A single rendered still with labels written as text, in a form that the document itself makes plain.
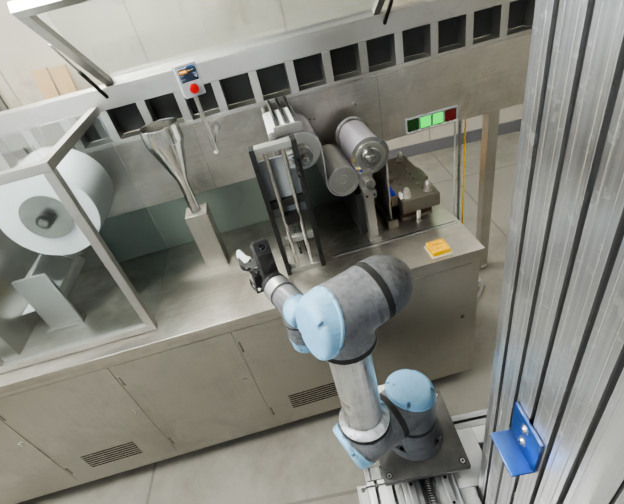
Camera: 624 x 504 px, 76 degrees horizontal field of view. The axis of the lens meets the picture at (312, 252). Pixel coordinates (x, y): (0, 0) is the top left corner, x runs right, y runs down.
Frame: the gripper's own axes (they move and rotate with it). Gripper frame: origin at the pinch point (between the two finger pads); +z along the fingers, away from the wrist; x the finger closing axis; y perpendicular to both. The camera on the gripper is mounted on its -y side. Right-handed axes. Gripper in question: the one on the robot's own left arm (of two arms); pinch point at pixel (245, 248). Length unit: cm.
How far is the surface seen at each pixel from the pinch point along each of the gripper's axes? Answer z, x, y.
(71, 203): 29, -40, -18
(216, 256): 47, 1, 28
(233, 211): 68, 19, 21
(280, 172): 18.5, 23.7, -12.3
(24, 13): 39, -32, -65
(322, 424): 8, 23, 122
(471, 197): 96, 231, 93
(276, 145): 15.5, 22.2, -22.9
